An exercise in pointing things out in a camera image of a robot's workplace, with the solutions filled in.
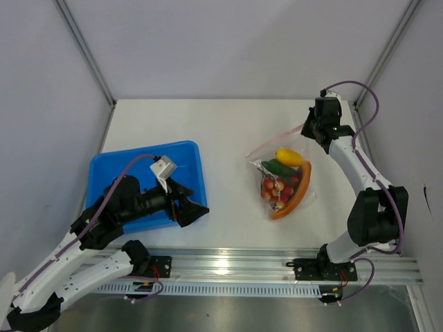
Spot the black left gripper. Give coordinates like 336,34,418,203
120,174,210,225

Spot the yellow toy pepper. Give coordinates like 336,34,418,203
275,148,305,167

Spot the orange toy meat slice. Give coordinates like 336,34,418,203
270,160,311,220

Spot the clear zip top bag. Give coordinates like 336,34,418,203
245,125,315,221

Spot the blue plastic bin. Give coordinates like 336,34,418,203
85,140,207,234

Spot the green toy cucumber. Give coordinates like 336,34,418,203
261,159,298,177

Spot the red toy strawberry bunch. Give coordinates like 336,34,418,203
260,176,300,211

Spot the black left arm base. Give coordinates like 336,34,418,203
132,256,172,279

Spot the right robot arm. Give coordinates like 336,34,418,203
301,95,408,279

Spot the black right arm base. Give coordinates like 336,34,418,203
285,258,358,282

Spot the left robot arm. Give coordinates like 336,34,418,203
6,176,210,331

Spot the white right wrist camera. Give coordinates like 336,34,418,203
320,89,342,101

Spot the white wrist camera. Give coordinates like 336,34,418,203
150,156,177,194
320,89,342,101

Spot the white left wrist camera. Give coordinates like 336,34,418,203
150,156,177,194

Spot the aluminium mounting rail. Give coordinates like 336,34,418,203
148,247,424,286

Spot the white slotted cable duct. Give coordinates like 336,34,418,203
94,280,322,298

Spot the right aluminium frame post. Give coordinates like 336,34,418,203
365,0,424,89

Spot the aluminium frame post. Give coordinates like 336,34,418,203
365,0,424,89
53,0,116,108

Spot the left aluminium frame post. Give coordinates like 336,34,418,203
53,0,116,108

